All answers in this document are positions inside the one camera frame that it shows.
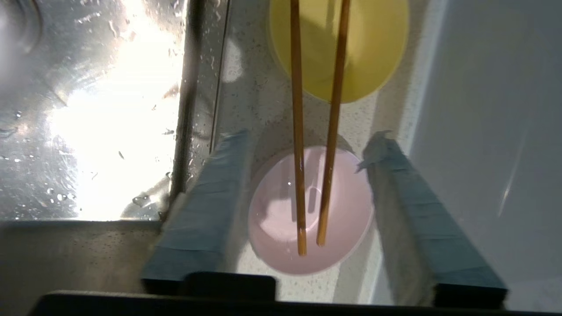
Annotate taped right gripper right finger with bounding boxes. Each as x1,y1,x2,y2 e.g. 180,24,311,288
357,130,509,308

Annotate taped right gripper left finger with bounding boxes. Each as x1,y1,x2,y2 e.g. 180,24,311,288
140,129,252,294

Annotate pink plastic bowl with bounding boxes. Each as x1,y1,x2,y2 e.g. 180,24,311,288
247,146,375,276

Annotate wooden chopstick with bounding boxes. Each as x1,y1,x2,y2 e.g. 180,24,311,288
290,0,308,257
316,0,352,247

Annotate yellow plastic bowl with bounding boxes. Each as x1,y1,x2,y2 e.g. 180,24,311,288
268,0,410,104

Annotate stainless steel sink basin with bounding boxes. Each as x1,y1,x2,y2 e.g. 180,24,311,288
0,0,231,222

